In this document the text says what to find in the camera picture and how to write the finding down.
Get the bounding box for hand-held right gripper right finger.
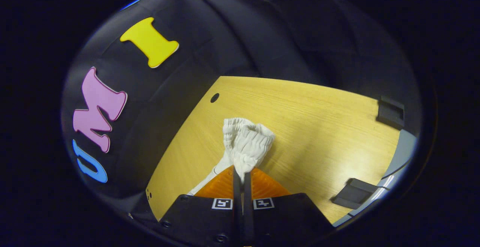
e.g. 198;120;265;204
244;168;334;246

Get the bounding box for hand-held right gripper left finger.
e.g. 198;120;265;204
159;166;243;247

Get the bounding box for white jeans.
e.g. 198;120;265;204
187;117;276;196

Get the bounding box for black backdrop cloth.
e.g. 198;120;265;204
61;0;422;225

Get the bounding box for black table edge bracket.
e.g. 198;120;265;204
376;96;405;130
331;178;383;210

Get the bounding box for dark floor cable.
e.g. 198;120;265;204
381;157;413;180

